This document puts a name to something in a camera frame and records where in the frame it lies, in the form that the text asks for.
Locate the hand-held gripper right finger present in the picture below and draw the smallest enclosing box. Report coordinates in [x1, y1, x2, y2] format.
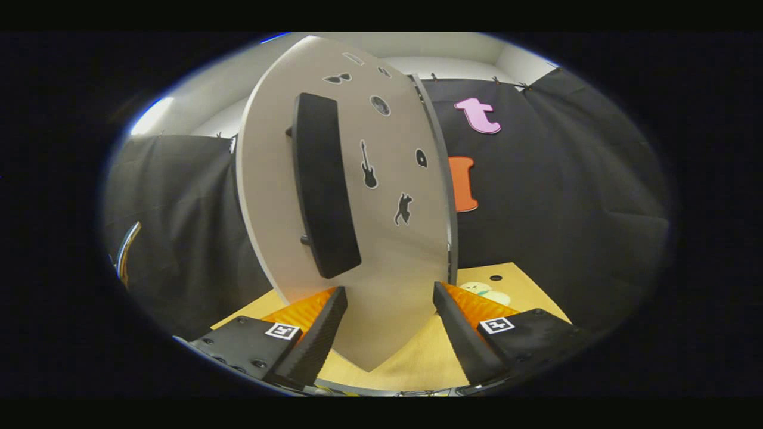
[432, 282, 588, 387]

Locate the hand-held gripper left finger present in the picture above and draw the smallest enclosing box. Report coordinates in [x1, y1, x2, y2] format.
[190, 286, 348, 391]

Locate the black door handle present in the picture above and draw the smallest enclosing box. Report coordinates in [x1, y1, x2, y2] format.
[286, 92, 362, 279]

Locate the pale green flat figure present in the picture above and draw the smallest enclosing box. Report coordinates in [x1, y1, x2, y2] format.
[459, 281, 512, 307]

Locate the grey framed cabinet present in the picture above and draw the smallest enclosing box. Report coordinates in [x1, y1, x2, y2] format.
[408, 74, 460, 287]

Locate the black backdrop cloth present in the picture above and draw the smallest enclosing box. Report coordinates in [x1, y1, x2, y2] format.
[104, 66, 671, 340]

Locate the curved orange rimmed object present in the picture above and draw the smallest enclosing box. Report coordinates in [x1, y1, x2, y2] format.
[115, 221, 142, 290]

